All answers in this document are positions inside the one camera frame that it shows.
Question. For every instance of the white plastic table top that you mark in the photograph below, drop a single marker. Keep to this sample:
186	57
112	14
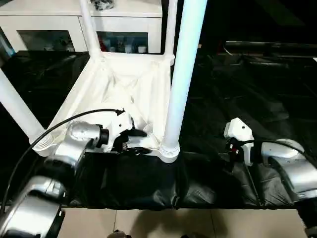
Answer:
111	86

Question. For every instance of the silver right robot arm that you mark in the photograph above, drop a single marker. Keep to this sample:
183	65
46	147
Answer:
292	168

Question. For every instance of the black work mat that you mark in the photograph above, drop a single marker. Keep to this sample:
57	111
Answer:
223	99

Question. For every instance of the dark robot body part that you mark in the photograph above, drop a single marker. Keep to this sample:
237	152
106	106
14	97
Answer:
120	234

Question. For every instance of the red bottle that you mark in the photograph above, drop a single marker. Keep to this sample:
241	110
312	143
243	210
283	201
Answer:
102	44

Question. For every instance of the long black metal bar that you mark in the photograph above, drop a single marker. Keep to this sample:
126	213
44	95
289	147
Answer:
270	45

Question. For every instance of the white cabinet with glass doors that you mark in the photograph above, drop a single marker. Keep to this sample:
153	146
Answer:
37	22

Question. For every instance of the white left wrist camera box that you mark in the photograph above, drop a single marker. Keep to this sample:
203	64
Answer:
121	124

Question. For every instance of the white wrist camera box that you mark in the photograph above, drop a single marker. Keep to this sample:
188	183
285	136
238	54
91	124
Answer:
240	131
121	124

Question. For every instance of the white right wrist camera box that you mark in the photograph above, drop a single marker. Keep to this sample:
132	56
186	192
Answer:
240	131

